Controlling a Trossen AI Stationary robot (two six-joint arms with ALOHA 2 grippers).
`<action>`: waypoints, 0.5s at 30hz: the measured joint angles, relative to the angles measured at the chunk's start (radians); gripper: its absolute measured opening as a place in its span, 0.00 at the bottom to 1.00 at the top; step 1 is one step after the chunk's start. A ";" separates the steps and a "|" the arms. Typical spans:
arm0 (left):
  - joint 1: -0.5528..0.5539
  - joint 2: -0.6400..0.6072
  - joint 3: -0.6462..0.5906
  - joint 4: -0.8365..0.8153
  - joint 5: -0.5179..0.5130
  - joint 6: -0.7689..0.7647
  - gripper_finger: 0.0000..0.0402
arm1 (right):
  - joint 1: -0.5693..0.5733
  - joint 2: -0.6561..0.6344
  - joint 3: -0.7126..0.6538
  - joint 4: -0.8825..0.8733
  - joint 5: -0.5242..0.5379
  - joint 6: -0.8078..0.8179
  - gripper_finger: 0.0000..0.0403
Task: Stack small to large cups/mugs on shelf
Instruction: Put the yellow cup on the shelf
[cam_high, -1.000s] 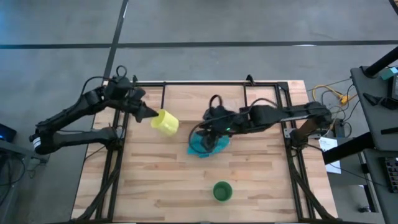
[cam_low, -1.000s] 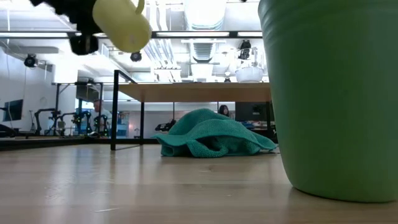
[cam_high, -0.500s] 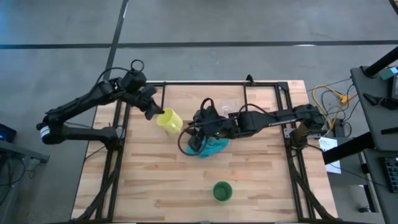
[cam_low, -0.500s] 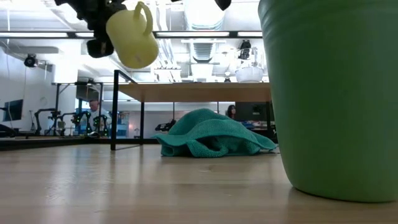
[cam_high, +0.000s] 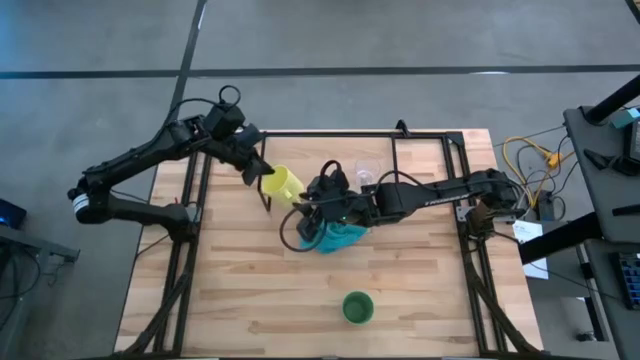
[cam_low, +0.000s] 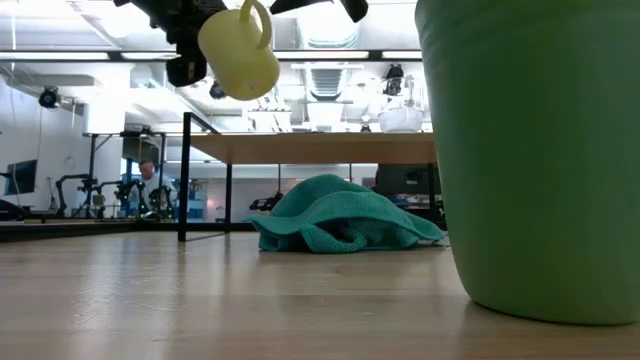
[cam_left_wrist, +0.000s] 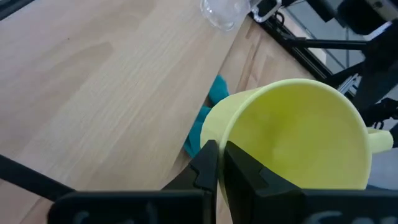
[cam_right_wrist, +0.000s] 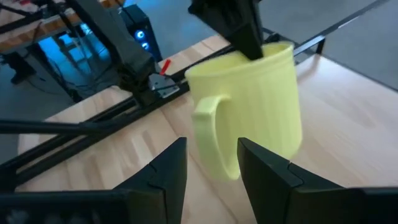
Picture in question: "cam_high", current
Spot yellow mug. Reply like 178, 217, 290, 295
260, 163, 306, 209

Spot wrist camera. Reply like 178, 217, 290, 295
202, 102, 247, 141
319, 169, 351, 194

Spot black aluminium rig frame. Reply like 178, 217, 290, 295
117, 128, 546, 360

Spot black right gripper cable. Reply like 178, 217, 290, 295
278, 207, 329, 254

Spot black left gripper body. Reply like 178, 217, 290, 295
209, 123, 269, 174

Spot clear glass cup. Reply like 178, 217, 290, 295
353, 158, 382, 189

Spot yellow cable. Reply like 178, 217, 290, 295
502, 135, 576, 206

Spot green plastic cup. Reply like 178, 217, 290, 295
341, 290, 376, 326

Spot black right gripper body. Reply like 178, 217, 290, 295
303, 191, 378, 228

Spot blue-lit black device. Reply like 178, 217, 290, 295
0, 198, 27, 230

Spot grey side table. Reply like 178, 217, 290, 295
0, 224, 81, 360

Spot white paper sheet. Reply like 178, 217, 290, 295
512, 218, 550, 280

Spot black desk device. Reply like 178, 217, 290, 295
583, 148, 640, 177

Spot teal microfibre cloth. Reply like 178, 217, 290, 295
298, 219, 372, 255

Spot black power box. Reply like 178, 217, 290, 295
537, 192, 561, 221

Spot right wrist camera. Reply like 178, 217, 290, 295
319, 169, 351, 194

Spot black keyboard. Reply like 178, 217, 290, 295
610, 251, 640, 310

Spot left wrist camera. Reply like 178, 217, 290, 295
202, 102, 247, 141

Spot teal box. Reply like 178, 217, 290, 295
612, 107, 640, 130

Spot grey side desk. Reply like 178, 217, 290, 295
582, 239, 640, 360
563, 104, 640, 246

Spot black pole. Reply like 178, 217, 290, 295
584, 74, 640, 126
517, 212, 604, 265

